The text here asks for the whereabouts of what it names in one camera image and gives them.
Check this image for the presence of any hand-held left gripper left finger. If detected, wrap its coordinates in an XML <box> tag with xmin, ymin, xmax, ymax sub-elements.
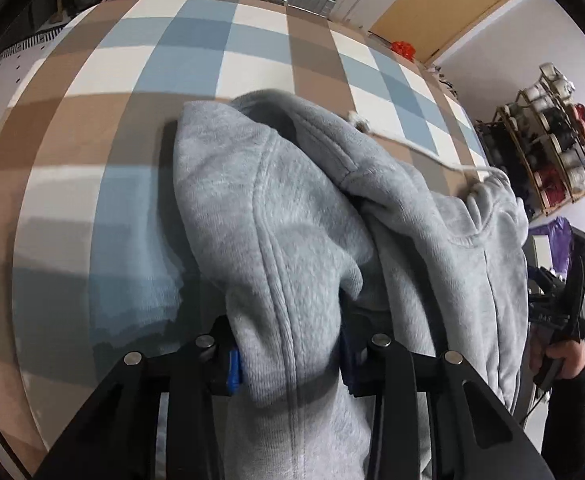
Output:
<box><xmin>32</xmin><ymin>315</ymin><xmax>246</xmax><ymax>480</ymax></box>

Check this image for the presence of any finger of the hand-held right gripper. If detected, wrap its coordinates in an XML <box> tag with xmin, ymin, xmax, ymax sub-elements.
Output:
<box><xmin>525</xmin><ymin>266</ymin><xmax>566</xmax><ymax>312</ymax></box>

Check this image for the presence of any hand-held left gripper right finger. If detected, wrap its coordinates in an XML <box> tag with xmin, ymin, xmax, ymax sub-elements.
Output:
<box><xmin>337</xmin><ymin>331</ymin><xmax>559</xmax><ymax>480</ymax></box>

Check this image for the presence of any grey hoodie with red print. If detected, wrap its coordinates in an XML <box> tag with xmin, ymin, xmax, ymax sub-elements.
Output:
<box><xmin>174</xmin><ymin>88</ymin><xmax>531</xmax><ymax>480</ymax></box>

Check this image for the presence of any person's right forearm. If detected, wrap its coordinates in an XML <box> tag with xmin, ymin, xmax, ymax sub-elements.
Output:
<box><xmin>541</xmin><ymin>355</ymin><xmax>585</xmax><ymax>480</ymax></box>

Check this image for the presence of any person's right hand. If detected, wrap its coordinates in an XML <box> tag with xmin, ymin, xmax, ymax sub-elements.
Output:
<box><xmin>529</xmin><ymin>341</ymin><xmax>585</xmax><ymax>381</ymax></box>

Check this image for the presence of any purple bag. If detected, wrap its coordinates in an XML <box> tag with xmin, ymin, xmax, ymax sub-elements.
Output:
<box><xmin>529</xmin><ymin>216</ymin><xmax>574</xmax><ymax>282</ymax></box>

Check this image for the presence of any wooden spool rack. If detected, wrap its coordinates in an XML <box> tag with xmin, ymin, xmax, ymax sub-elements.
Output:
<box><xmin>476</xmin><ymin>61</ymin><xmax>585</xmax><ymax>219</ymax></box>

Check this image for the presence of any red plastic bag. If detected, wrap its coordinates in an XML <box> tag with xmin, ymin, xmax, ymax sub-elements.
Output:
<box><xmin>390</xmin><ymin>39</ymin><xmax>419</xmax><ymax>62</ymax></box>

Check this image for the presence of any tan wooden board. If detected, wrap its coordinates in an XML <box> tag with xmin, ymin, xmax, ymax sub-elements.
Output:
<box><xmin>371</xmin><ymin>0</ymin><xmax>531</xmax><ymax>64</ymax></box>

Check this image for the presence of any checkered blanket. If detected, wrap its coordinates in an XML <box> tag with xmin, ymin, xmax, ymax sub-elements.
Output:
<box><xmin>0</xmin><ymin>0</ymin><xmax>491</xmax><ymax>467</ymax></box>

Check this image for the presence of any white dotted mat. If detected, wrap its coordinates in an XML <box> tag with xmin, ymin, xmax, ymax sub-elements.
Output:
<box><xmin>0</xmin><ymin>26</ymin><xmax>66</xmax><ymax>132</ymax></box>

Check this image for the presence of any black cable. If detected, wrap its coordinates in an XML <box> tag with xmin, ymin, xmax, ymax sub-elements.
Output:
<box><xmin>521</xmin><ymin>384</ymin><xmax>554</xmax><ymax>423</ymax></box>

